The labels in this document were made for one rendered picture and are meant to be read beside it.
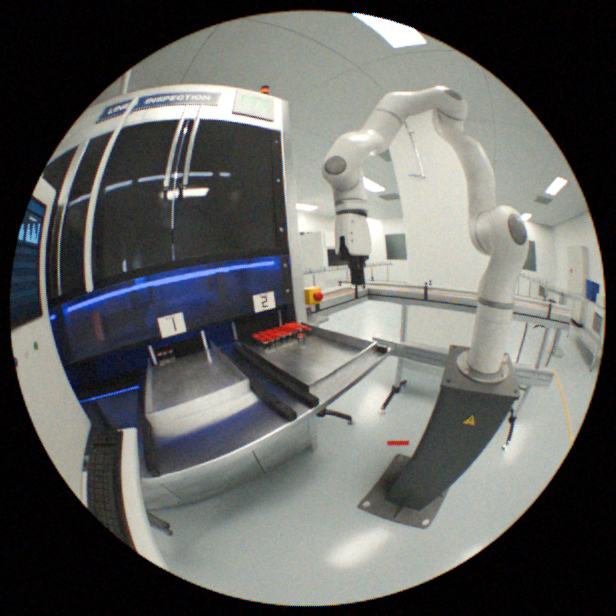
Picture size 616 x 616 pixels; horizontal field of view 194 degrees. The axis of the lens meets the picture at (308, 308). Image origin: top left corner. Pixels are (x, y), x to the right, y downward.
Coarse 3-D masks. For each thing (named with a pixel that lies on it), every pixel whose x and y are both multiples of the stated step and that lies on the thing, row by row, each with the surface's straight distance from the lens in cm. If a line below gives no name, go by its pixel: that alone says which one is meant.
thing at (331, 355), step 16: (320, 336) 71; (336, 336) 66; (352, 336) 61; (256, 352) 57; (272, 352) 63; (288, 352) 61; (304, 352) 60; (320, 352) 59; (336, 352) 59; (352, 352) 59; (368, 352) 54; (272, 368) 51; (288, 368) 53; (304, 368) 52; (320, 368) 51; (336, 368) 45; (352, 368) 50; (304, 384) 41; (320, 384) 42
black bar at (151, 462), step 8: (144, 376) 66; (144, 384) 61; (144, 392) 57; (144, 400) 53; (144, 408) 50; (144, 416) 48; (144, 424) 46; (144, 432) 44; (144, 440) 42; (152, 440) 43; (144, 448) 40; (152, 448) 41; (152, 456) 39; (152, 464) 37; (152, 472) 37
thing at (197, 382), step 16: (208, 352) 73; (160, 368) 72; (176, 368) 68; (192, 368) 64; (208, 368) 61; (224, 368) 59; (160, 384) 61; (176, 384) 58; (192, 384) 55; (208, 384) 53; (224, 384) 51; (240, 384) 44; (160, 400) 54; (176, 400) 51; (192, 400) 43; (208, 400) 44; (224, 400) 45; (160, 416) 45; (176, 416) 45
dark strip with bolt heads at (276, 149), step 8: (272, 136) 97; (272, 144) 93; (272, 152) 90; (280, 152) 93; (272, 160) 88; (280, 160) 90; (280, 168) 88; (280, 176) 86; (280, 184) 84; (280, 192) 83; (280, 200) 81; (280, 208) 80; (280, 216) 79; (280, 224) 78; (280, 232) 77; (280, 240) 77
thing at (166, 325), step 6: (162, 318) 63; (168, 318) 63; (174, 318) 63; (180, 318) 63; (162, 324) 63; (168, 324) 63; (180, 324) 63; (162, 330) 64; (168, 330) 64; (174, 330) 64; (180, 330) 64; (162, 336) 64
